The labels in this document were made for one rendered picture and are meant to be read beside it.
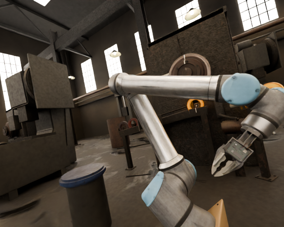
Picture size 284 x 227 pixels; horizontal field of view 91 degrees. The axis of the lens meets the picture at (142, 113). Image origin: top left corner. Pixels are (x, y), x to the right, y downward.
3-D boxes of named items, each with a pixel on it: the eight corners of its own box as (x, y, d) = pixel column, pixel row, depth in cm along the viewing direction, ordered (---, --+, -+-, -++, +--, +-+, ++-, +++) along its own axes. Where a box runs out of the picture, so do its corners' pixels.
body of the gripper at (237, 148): (220, 148, 49) (244, 122, 48) (219, 150, 56) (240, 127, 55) (242, 165, 45) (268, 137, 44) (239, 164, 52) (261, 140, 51)
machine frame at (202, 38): (179, 150, 256) (160, 58, 262) (252, 146, 204) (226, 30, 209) (166, 165, 193) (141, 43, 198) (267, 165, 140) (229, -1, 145)
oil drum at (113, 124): (120, 143, 473) (114, 118, 476) (134, 142, 444) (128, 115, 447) (107, 149, 421) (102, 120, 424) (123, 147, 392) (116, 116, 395)
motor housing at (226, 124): (231, 171, 144) (220, 120, 145) (258, 171, 133) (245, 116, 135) (232, 177, 132) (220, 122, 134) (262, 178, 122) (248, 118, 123)
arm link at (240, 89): (97, 71, 73) (267, 67, 35) (115, 74, 83) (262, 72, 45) (98, 94, 76) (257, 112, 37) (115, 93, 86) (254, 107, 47)
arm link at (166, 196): (162, 237, 56) (132, 200, 63) (178, 208, 70) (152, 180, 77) (182, 220, 49) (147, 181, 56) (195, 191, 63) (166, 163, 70)
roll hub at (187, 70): (178, 88, 164) (173, 65, 165) (203, 82, 151) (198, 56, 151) (176, 88, 159) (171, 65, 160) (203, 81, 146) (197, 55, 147)
